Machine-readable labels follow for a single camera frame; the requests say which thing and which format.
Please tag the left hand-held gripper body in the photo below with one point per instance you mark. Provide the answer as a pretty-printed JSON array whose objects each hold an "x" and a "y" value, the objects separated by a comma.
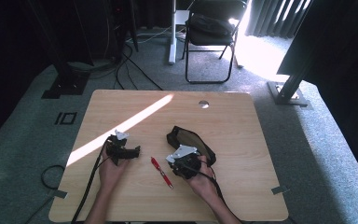
[{"x": 118, "y": 150}]

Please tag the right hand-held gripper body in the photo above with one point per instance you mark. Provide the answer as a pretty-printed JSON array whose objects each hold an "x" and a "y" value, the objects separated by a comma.
[{"x": 185, "y": 165}]

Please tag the red pen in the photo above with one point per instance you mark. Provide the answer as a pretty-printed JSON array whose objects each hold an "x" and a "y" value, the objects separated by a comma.
[{"x": 161, "y": 172}]

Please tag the black pencil case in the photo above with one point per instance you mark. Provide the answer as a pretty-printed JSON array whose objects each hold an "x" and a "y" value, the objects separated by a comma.
[{"x": 195, "y": 141}]

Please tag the person's left hand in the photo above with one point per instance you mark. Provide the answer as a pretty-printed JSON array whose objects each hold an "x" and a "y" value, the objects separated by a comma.
[{"x": 110, "y": 174}]

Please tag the person's right hand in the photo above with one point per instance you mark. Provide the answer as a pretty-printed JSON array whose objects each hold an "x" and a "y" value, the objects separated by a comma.
[{"x": 203, "y": 183}]

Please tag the silver table grommet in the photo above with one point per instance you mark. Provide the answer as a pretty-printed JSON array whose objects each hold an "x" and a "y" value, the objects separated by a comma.
[{"x": 203, "y": 104}]

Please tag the grey tape piece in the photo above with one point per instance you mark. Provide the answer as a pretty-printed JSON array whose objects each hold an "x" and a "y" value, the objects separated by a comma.
[
  {"x": 58, "y": 193},
  {"x": 280, "y": 189}
]

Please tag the black stand with base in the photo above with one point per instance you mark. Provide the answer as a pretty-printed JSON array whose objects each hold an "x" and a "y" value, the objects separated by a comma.
[{"x": 63, "y": 77}]

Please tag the white desk leg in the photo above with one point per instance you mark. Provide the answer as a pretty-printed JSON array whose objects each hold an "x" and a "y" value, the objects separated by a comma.
[{"x": 172, "y": 34}]

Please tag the black folding chair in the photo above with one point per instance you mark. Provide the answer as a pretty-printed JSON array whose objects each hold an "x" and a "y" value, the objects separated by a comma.
[{"x": 209, "y": 40}]

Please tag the black bag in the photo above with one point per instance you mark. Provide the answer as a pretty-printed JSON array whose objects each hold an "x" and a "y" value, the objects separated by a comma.
[{"x": 210, "y": 25}]

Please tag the dark curtain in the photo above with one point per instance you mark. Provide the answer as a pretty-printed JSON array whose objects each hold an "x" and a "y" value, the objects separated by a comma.
[{"x": 276, "y": 17}]

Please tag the black post on metal plate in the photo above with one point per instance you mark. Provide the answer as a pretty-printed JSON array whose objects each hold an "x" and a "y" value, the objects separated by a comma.
[{"x": 289, "y": 90}]

